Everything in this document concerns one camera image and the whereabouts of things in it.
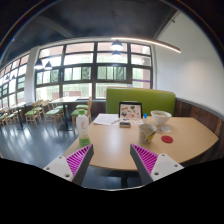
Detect framed picture stand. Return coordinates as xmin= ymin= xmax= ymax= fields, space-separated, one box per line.
xmin=119 ymin=101 xmax=143 ymax=120

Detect white paper cup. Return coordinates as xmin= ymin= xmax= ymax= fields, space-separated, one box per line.
xmin=139 ymin=124 xmax=157 ymax=144

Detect white bowl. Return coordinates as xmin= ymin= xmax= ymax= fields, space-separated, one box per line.
xmin=151 ymin=110 xmax=172 ymax=125

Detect black pendant lamp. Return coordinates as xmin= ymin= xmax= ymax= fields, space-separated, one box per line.
xmin=34 ymin=59 xmax=43 ymax=70
xmin=44 ymin=61 xmax=52 ymax=70
xmin=111 ymin=40 xmax=123 ymax=51

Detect small blue-capped bottle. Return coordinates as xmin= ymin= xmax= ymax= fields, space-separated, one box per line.
xmin=143 ymin=113 xmax=148 ymax=124

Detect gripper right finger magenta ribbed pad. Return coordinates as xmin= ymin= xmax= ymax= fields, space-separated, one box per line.
xmin=130 ymin=144 xmax=183 ymax=185

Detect linear ceiling light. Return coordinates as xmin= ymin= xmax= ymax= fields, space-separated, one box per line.
xmin=111 ymin=37 xmax=181 ymax=53

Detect red round coaster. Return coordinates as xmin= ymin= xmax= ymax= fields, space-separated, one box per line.
xmin=161 ymin=135 xmax=173 ymax=143

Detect wooden chair green seat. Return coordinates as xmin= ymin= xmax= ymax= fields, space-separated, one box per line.
xmin=42 ymin=100 xmax=63 ymax=130
xmin=71 ymin=98 xmax=92 ymax=128
xmin=3 ymin=107 xmax=17 ymax=126
xmin=25 ymin=102 xmax=42 ymax=127

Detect small dark box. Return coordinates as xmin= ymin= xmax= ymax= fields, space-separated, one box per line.
xmin=119 ymin=122 xmax=131 ymax=128

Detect wooden dining table background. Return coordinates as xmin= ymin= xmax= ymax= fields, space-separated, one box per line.
xmin=51 ymin=96 xmax=82 ymax=131

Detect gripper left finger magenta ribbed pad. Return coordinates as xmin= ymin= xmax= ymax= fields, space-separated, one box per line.
xmin=44 ymin=144 xmax=94 ymax=186

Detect white paper sheets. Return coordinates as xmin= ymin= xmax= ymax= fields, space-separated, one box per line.
xmin=93 ymin=113 xmax=119 ymax=125

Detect green bench backrest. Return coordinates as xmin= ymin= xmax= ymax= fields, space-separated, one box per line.
xmin=106 ymin=87 xmax=176 ymax=114

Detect white green water bottle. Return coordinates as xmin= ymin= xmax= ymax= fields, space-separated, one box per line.
xmin=76 ymin=115 xmax=90 ymax=147

